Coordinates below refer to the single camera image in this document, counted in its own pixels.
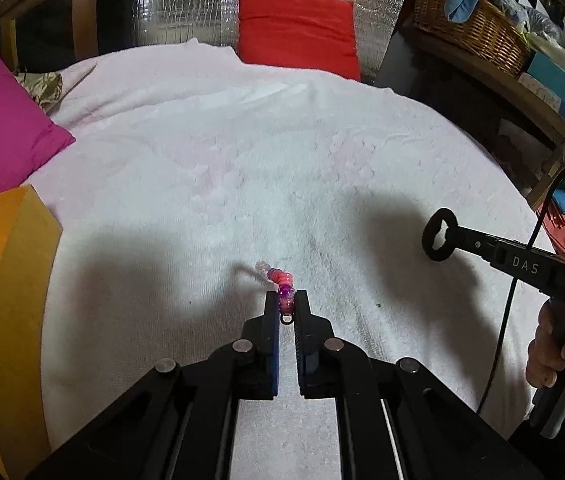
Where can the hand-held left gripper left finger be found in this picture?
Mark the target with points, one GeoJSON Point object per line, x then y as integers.
{"type": "Point", "coordinates": [273, 320]}

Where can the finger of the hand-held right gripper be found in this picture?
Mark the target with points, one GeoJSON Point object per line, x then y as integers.
{"type": "Point", "coordinates": [522, 262]}

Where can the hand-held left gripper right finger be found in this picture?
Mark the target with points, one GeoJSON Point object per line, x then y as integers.
{"type": "Point", "coordinates": [302, 325]}

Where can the yellow box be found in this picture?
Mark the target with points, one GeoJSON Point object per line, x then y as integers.
{"type": "Point", "coordinates": [12, 285]}

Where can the person's right hand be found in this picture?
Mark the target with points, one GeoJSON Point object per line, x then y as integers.
{"type": "Point", "coordinates": [542, 360]}

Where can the wooden shelf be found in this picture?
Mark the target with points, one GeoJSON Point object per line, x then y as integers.
{"type": "Point", "coordinates": [537, 105]}

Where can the teal box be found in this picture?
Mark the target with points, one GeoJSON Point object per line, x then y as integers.
{"type": "Point", "coordinates": [557, 85]}

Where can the white blanket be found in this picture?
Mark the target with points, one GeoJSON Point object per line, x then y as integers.
{"type": "Point", "coordinates": [262, 160]}

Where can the clear plastic bag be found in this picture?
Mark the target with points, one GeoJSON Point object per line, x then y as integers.
{"type": "Point", "coordinates": [537, 25]}

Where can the wicker basket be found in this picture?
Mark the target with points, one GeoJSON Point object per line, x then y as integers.
{"type": "Point", "coordinates": [482, 40]}

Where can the red cushion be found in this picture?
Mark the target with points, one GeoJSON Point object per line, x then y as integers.
{"type": "Point", "coordinates": [297, 30]}

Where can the patterned cloth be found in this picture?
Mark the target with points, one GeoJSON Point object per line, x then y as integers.
{"type": "Point", "coordinates": [42, 87]}

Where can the silver foil sheet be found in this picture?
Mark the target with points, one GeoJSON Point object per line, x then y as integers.
{"type": "Point", "coordinates": [187, 0]}

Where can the wooden table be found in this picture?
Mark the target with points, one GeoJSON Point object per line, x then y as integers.
{"type": "Point", "coordinates": [82, 10]}

